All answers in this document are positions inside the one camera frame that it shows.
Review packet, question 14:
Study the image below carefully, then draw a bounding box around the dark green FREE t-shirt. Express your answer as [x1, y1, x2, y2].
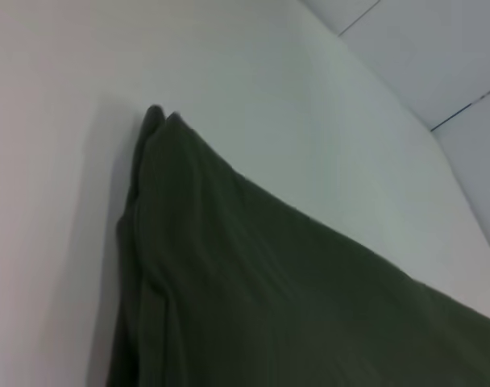
[105, 104, 490, 387]

